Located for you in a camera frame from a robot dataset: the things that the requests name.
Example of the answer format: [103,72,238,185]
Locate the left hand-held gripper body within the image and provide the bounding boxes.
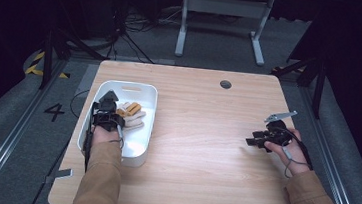
[90,87,121,133]

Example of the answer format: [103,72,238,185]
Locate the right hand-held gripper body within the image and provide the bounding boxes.
[261,107,300,156]

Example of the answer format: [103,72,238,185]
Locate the plain cream glove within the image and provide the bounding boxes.
[121,109,148,134]

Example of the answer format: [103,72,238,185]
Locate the white plastic bin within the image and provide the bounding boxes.
[75,77,161,171]

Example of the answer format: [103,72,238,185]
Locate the person's left hand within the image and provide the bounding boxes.
[90,125,122,151]

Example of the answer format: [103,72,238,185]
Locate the person's right hand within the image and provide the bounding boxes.
[261,124,307,178]

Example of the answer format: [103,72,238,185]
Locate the round grey table grommet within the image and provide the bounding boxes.
[218,79,233,91]

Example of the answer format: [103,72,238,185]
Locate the black metal stand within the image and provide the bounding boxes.
[267,50,329,121]
[37,23,111,97]

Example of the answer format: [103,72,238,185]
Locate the yellow black hazard tape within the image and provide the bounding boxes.
[24,49,73,80]

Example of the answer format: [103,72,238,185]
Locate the grey left gripper cable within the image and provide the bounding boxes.
[113,123,128,150]

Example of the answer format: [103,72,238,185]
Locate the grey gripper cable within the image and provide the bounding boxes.
[278,146,313,181]
[113,123,128,150]

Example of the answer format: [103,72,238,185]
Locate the grey right gripper cable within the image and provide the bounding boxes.
[278,146,313,181]

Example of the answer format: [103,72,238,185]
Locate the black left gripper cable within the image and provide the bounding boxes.
[80,102,98,172]

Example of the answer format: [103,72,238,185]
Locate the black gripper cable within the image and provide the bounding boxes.
[278,127,318,172]
[80,102,98,172]

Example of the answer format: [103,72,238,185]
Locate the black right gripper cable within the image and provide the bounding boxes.
[278,127,318,172]

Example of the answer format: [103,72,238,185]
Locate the thin black floor cable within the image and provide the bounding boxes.
[68,87,91,120]

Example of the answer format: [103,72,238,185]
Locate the metal floor rail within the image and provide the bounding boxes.
[287,85,362,204]
[0,53,70,204]

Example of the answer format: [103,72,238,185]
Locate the bundle of floor cables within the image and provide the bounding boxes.
[105,0,186,67]

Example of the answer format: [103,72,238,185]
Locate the grey metal desk frame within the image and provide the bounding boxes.
[173,0,276,67]

